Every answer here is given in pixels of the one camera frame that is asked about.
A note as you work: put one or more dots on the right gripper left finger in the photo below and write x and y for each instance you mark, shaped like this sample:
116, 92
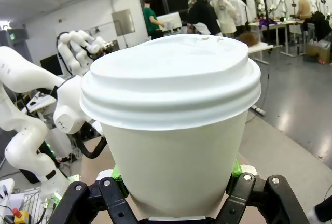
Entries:
77, 203

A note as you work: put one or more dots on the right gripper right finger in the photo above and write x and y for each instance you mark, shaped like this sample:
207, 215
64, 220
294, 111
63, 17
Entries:
272, 203

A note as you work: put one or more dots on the white paper cup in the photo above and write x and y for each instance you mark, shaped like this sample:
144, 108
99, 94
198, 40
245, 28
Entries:
176, 172

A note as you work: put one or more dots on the white plastic cup lid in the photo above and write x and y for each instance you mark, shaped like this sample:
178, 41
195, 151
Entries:
168, 78

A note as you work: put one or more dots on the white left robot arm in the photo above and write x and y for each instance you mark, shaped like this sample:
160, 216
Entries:
23, 71

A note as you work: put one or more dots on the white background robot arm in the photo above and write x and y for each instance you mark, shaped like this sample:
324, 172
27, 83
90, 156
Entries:
66, 53
88, 42

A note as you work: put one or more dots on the white metal rack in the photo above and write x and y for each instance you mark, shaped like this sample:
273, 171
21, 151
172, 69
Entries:
32, 206

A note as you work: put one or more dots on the yellow emergency stop box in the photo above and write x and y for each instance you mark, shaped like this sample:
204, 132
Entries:
22, 216

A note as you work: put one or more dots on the white floor power strip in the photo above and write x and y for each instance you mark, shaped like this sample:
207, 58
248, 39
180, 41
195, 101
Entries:
257, 110

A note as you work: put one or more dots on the black computer monitor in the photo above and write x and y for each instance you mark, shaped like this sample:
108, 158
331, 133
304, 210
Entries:
52, 64

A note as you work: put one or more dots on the white table with wig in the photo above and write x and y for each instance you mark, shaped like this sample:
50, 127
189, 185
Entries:
259, 47

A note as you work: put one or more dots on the brown cardboard storage box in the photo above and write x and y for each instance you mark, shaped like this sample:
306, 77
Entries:
319, 51

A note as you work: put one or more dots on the brown hair wig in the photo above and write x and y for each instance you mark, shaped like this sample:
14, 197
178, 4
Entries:
246, 39

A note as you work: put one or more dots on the long white workbench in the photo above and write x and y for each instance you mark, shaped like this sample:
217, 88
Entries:
282, 25

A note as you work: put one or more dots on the purple cloth pile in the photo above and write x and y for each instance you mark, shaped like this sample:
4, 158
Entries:
267, 22

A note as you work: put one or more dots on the black hanging cloth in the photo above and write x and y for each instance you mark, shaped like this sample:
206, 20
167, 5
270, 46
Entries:
321, 24

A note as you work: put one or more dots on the person in white coat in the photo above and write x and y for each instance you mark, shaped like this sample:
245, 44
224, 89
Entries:
224, 14

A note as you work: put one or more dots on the person in green shirt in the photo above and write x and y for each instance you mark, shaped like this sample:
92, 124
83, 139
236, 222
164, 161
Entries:
151, 19

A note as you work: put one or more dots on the person in tan sweater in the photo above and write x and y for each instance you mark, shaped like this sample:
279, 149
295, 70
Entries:
304, 7

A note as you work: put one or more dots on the person in black jacket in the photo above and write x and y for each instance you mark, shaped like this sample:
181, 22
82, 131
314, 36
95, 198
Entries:
202, 14

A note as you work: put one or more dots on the white box appliance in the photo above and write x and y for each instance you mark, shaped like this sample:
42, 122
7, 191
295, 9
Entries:
169, 21

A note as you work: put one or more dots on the grey metal wall panel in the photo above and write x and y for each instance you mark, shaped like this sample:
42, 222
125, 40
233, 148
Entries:
124, 23

